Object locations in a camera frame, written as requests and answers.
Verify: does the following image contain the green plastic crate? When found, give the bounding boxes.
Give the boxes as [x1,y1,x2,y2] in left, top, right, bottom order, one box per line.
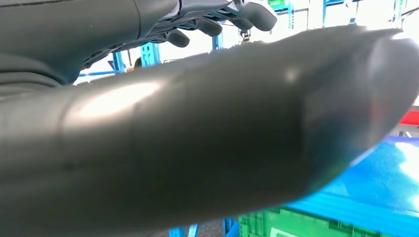
[267,0,290,9]
[238,207,397,237]

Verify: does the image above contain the red barrier tape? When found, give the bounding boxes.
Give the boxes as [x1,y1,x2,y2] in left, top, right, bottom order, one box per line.
[399,110,419,126]

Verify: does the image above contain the person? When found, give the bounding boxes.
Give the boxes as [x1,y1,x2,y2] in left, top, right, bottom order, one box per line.
[125,56,144,73]

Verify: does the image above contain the blue metal shelf rack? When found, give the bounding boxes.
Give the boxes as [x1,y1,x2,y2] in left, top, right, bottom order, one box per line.
[78,41,162,78]
[168,135,419,237]
[273,0,407,31]

